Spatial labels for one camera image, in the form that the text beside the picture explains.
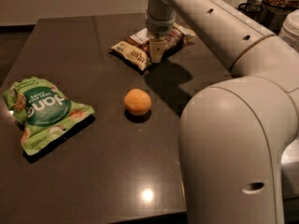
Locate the black mesh pen cup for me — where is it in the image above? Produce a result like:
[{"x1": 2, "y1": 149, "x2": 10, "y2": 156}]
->
[{"x1": 237, "y1": 3, "x2": 261, "y2": 13}]

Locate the brown chip bag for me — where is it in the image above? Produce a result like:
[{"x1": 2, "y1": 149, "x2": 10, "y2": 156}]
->
[{"x1": 110, "y1": 23, "x2": 195, "y2": 71}]

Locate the white labelled container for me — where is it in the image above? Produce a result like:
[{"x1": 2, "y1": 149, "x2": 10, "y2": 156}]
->
[{"x1": 278, "y1": 9, "x2": 299, "y2": 52}]

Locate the green chip bag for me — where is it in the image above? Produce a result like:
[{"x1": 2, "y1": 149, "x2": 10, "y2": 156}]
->
[{"x1": 3, "y1": 77, "x2": 94, "y2": 156}]

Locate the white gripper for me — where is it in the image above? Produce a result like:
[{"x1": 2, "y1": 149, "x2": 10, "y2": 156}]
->
[{"x1": 145, "y1": 12, "x2": 176, "y2": 63}]

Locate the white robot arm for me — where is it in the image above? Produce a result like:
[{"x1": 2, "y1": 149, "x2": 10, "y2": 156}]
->
[{"x1": 146, "y1": 0, "x2": 299, "y2": 224}]

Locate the orange fruit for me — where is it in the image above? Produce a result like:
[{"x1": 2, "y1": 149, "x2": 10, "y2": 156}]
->
[{"x1": 123, "y1": 89, "x2": 151, "y2": 116}]

